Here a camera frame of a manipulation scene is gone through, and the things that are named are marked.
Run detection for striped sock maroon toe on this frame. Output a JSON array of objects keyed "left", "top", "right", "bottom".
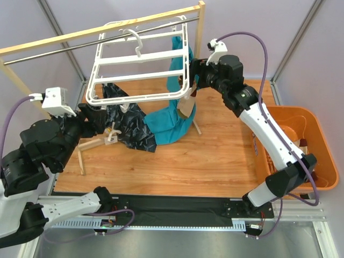
[{"left": 177, "top": 80, "right": 197, "bottom": 119}]

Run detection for teal shorts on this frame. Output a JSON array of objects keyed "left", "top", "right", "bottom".
[{"left": 144, "top": 37, "right": 196, "bottom": 145}]

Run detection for white clip drying hanger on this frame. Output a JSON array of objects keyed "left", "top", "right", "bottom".
[{"left": 85, "top": 15, "right": 194, "bottom": 106}]

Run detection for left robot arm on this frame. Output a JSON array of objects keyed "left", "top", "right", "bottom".
[{"left": 1, "top": 103, "right": 114, "bottom": 248}]

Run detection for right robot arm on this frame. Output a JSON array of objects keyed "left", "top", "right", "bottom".
[{"left": 189, "top": 55, "right": 317, "bottom": 212}]

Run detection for dark shark print shorts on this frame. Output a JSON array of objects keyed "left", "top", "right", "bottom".
[{"left": 102, "top": 82, "right": 157, "bottom": 153}]

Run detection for wooden clothes rack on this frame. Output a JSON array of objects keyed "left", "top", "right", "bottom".
[{"left": 0, "top": 0, "right": 206, "bottom": 176}]

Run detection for metal rack rod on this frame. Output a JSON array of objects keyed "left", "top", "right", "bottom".
[{"left": 4, "top": 16, "right": 201, "bottom": 67}]

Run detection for orange plastic laundry basket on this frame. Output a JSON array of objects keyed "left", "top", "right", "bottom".
[{"left": 250, "top": 106, "right": 339, "bottom": 191}]

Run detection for striped sock in basket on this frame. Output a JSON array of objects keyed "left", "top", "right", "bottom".
[{"left": 293, "top": 139, "right": 309, "bottom": 155}]

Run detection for black base cloth strip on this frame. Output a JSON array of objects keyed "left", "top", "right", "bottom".
[{"left": 105, "top": 195, "right": 274, "bottom": 228}]

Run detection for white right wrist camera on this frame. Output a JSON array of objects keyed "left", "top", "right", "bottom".
[{"left": 206, "top": 39, "right": 228, "bottom": 66}]

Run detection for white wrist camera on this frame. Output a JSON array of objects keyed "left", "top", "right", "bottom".
[
  {"left": 206, "top": 39, "right": 228, "bottom": 66},
  {"left": 29, "top": 87, "right": 77, "bottom": 118}
]

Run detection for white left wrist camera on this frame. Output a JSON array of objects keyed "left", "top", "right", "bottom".
[{"left": 29, "top": 87, "right": 77, "bottom": 118}]

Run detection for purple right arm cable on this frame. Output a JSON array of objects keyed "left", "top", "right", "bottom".
[{"left": 216, "top": 32, "right": 320, "bottom": 207}]

